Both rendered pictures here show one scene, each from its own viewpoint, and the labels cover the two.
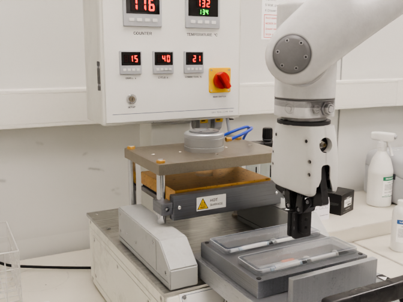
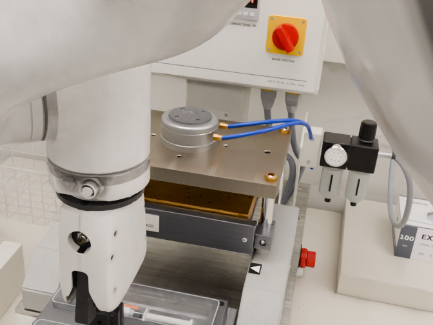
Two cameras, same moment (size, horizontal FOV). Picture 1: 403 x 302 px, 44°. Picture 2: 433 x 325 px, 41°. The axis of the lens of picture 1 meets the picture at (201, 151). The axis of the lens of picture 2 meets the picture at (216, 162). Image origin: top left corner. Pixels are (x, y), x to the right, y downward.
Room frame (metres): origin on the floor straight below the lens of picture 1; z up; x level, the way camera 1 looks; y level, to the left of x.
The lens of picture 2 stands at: (0.43, -0.49, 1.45)
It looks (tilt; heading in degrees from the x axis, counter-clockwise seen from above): 27 degrees down; 38
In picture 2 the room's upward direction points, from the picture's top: 4 degrees clockwise
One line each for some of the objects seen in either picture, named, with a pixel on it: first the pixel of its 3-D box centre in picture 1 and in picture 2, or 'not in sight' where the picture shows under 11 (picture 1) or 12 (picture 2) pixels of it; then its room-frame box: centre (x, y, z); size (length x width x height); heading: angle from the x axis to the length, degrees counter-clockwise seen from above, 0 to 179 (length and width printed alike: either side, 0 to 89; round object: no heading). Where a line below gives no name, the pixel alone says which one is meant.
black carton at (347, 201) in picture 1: (339, 201); not in sight; (1.56, -0.45, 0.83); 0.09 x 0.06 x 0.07; 138
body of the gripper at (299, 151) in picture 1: (302, 151); (102, 228); (0.70, -0.14, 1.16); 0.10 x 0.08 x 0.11; 28
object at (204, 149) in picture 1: (205, 158); (207, 149); (1.01, -0.01, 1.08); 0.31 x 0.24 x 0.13; 118
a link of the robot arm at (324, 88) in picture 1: (306, 49); (91, 75); (0.70, -0.14, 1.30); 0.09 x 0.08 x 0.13; 160
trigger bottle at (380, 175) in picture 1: (381, 168); not in sight; (1.64, -0.61, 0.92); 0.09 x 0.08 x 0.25; 48
